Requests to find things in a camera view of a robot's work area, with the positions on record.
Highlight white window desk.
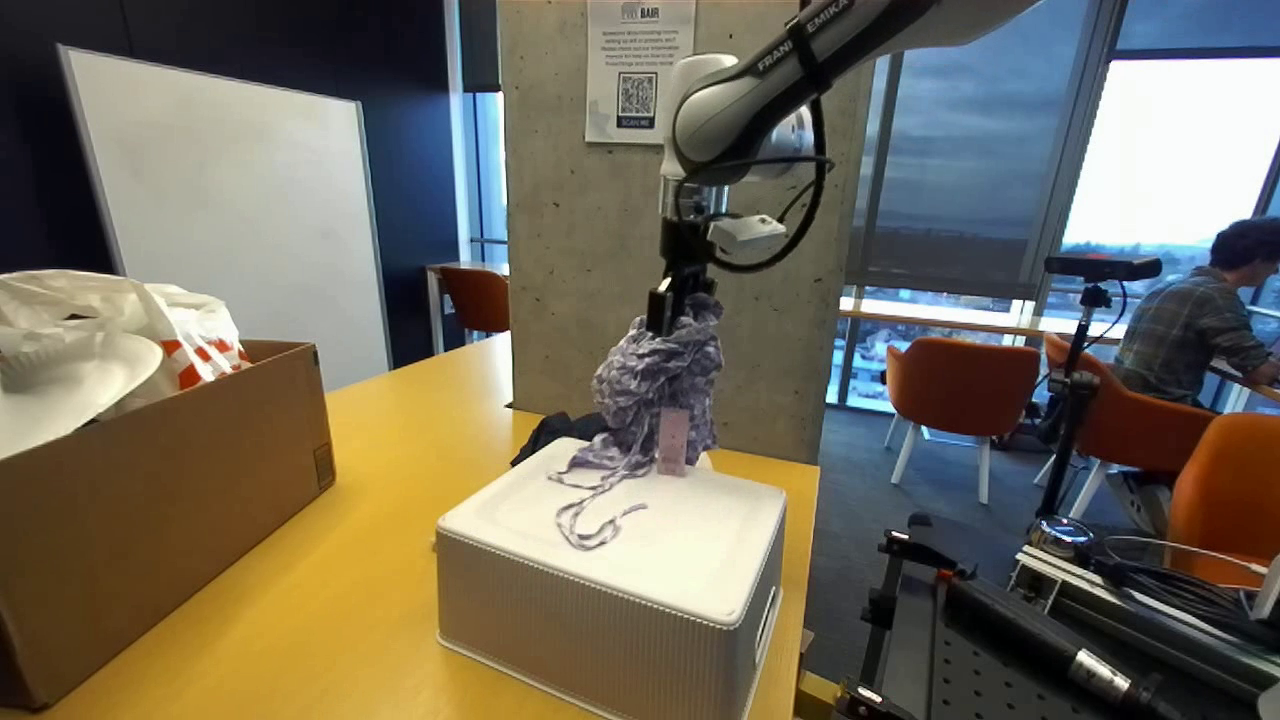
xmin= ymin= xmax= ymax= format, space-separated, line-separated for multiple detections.
xmin=836 ymin=290 xmax=1044 ymax=339

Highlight orange chair white legs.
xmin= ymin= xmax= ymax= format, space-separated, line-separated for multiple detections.
xmin=423 ymin=259 xmax=511 ymax=354
xmin=881 ymin=337 xmax=1044 ymax=506
xmin=1164 ymin=411 xmax=1280 ymax=590
xmin=1035 ymin=333 xmax=1219 ymax=528

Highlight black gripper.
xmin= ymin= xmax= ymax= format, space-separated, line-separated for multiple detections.
xmin=642 ymin=210 xmax=721 ymax=339

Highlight seated person in plaid shirt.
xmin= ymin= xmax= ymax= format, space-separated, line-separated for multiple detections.
xmin=1111 ymin=217 xmax=1280 ymax=407

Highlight black clamp stand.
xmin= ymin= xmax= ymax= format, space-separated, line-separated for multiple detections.
xmin=836 ymin=525 xmax=980 ymax=720

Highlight white plastic bag orange print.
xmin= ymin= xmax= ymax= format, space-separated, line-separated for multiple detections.
xmin=0 ymin=268 xmax=255 ymax=463

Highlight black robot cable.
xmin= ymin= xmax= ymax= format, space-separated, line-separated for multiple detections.
xmin=712 ymin=12 xmax=836 ymax=274

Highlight aluminium extrusion rail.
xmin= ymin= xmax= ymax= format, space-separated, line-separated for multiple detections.
xmin=1008 ymin=533 xmax=1280 ymax=644

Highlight white plastic basket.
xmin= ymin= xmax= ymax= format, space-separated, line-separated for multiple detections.
xmin=430 ymin=436 xmax=790 ymax=720

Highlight grey concrete pillar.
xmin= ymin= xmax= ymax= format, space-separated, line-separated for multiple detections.
xmin=493 ymin=0 xmax=889 ymax=467

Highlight black camera tripod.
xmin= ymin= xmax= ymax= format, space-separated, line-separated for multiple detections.
xmin=1030 ymin=252 xmax=1169 ymax=553

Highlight purple white checked cloth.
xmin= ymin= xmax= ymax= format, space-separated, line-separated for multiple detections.
xmin=548 ymin=290 xmax=730 ymax=556

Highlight grey roller window blind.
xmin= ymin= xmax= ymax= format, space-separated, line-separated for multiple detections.
xmin=850 ymin=0 xmax=1117 ymax=299

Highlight white whiteboard panel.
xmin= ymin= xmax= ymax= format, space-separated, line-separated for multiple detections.
xmin=57 ymin=43 xmax=390 ymax=397

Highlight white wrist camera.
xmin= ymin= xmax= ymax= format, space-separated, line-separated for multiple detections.
xmin=705 ymin=208 xmax=796 ymax=268

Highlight brown cardboard box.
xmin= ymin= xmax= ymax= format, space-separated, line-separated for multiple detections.
xmin=0 ymin=339 xmax=338 ymax=710

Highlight paper sign with QR code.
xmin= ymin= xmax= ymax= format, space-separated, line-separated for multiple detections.
xmin=578 ymin=0 xmax=701 ymax=150

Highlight black metal tube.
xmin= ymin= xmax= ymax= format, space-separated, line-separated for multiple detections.
xmin=934 ymin=570 xmax=1170 ymax=720

